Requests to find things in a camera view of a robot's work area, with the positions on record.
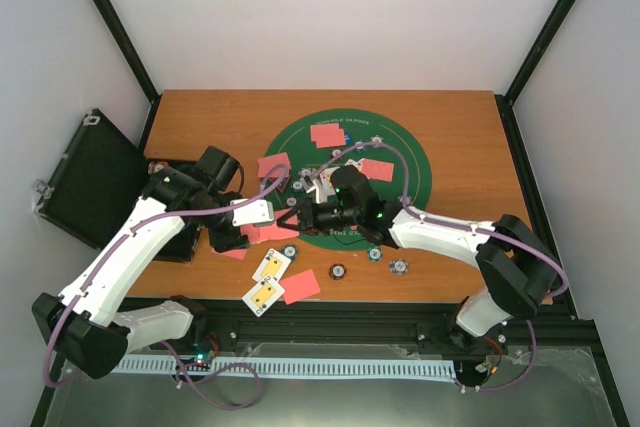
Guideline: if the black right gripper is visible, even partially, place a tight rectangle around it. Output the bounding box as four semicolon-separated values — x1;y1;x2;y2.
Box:
278;197;361;236

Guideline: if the playing card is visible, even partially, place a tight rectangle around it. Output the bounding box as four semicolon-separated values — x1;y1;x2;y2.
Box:
260;222;300;242

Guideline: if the teal 50 chip stack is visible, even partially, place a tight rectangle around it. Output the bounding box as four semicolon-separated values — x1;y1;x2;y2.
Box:
282;245;298;258

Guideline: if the two of clubs card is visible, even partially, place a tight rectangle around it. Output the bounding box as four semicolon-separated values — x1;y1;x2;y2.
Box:
252;248;292;282

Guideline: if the two of spades card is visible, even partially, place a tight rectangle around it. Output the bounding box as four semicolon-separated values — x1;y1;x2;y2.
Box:
242;275;285;317

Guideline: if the brown 100 chip stack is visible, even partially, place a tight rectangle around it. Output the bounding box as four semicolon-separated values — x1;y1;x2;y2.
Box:
328;263;347;281

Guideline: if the blue 10 chip stack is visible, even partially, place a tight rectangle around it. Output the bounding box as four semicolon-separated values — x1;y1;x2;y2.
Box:
389;259;409;275

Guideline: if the red playing card deck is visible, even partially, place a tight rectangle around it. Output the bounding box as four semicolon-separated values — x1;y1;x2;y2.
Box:
240;224;263;245

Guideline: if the face-up heart card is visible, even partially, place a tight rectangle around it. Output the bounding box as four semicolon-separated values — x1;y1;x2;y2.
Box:
345;159;362;172

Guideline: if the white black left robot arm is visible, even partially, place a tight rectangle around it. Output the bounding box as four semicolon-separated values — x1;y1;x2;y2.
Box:
32;146;247;379

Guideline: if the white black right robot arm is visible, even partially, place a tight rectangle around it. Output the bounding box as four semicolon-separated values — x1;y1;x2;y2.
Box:
277;165;568;344

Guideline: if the dropped red card by case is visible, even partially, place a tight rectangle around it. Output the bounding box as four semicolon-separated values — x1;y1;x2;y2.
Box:
211;248;248;260

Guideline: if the round green poker mat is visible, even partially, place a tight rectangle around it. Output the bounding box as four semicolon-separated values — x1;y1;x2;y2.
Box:
263;108;433;250

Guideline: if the brown chip in case corner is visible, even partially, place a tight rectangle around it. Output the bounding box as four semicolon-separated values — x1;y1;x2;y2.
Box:
148;161;169;175

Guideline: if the black poker chip case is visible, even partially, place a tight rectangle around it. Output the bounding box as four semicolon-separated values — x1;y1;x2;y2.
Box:
33;107;225;264

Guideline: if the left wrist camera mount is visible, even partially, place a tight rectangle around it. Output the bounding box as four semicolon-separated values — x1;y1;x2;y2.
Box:
231;199;275;227

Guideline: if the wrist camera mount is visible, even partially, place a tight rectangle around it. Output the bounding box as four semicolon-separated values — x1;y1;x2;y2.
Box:
300;175;327;204
231;199;275;227

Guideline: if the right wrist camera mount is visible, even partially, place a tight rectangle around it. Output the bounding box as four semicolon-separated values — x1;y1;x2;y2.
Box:
300;175;327;204

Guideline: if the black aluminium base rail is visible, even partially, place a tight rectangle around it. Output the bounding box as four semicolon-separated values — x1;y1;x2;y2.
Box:
134;296;596;361

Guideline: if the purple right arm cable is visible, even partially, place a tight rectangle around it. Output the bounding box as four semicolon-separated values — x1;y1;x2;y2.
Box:
309;140;570;393

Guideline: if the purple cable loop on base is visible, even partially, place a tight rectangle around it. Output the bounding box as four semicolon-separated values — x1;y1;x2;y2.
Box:
167;344;264;411

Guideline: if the light blue cable duct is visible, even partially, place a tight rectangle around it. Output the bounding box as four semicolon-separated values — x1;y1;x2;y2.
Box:
112;355;457;381

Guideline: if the black left frame post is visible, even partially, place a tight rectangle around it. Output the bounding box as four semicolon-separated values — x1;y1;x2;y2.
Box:
62;0;162;103

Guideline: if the black frame post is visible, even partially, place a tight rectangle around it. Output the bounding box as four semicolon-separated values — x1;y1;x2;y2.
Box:
503;0;609;101
62;0;162;103

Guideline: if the black right frame post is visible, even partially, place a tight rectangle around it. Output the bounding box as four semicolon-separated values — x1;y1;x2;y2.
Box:
503;0;609;101

